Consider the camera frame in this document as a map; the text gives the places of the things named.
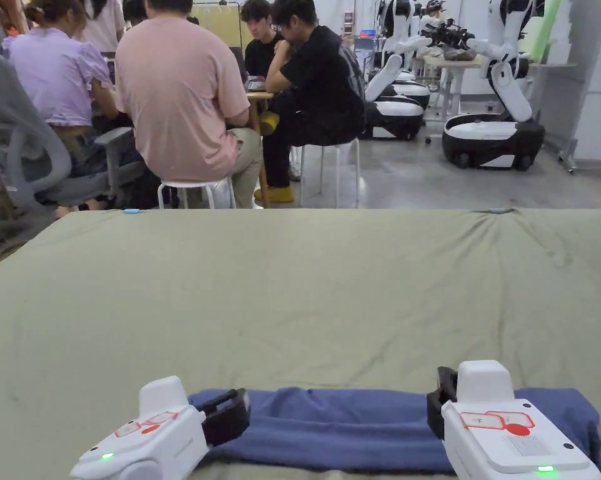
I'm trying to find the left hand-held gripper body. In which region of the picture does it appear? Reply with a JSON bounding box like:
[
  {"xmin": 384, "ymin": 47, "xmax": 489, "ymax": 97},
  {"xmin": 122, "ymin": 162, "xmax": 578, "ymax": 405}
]
[{"xmin": 69, "ymin": 376, "xmax": 252, "ymax": 480}]

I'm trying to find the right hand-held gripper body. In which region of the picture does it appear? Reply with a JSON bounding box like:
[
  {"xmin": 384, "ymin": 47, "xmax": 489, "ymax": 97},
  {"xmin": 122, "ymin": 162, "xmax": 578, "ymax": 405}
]
[{"xmin": 426, "ymin": 359, "xmax": 601, "ymax": 480}]

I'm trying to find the dark blue garment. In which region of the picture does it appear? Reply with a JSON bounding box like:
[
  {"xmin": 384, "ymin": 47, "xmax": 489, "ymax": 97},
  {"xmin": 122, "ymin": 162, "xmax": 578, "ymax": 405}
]
[{"xmin": 187, "ymin": 386, "xmax": 601, "ymax": 477}]

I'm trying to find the bed with pale green sheet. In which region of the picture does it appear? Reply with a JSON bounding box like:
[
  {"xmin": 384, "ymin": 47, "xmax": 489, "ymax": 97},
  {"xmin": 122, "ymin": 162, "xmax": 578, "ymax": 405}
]
[{"xmin": 0, "ymin": 207, "xmax": 601, "ymax": 480}]

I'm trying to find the white round stool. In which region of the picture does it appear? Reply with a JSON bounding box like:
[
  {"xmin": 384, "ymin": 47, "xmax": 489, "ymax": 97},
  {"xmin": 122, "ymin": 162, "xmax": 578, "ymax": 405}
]
[
  {"xmin": 156, "ymin": 177, "xmax": 237, "ymax": 211},
  {"xmin": 289, "ymin": 137, "xmax": 362, "ymax": 209}
]

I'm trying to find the white and black robot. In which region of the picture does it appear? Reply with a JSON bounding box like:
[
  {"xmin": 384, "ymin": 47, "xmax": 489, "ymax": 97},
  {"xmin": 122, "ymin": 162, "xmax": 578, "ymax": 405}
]
[
  {"xmin": 361, "ymin": 0, "xmax": 432, "ymax": 142},
  {"xmin": 441, "ymin": 0, "xmax": 547, "ymax": 172}
]

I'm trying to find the grey office chair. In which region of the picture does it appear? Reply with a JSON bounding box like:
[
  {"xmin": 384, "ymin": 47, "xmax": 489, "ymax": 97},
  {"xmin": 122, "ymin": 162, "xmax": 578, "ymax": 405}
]
[{"xmin": 0, "ymin": 14, "xmax": 147, "ymax": 221}]

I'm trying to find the wooden table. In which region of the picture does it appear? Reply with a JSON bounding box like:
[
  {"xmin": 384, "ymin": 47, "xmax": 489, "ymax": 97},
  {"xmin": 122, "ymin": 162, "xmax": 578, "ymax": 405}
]
[{"xmin": 244, "ymin": 91, "xmax": 276, "ymax": 209}]

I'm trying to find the white desk with objects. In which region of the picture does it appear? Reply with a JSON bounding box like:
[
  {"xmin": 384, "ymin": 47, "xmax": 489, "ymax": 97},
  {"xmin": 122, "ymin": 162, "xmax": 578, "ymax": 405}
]
[{"xmin": 422, "ymin": 49, "xmax": 487, "ymax": 123}]

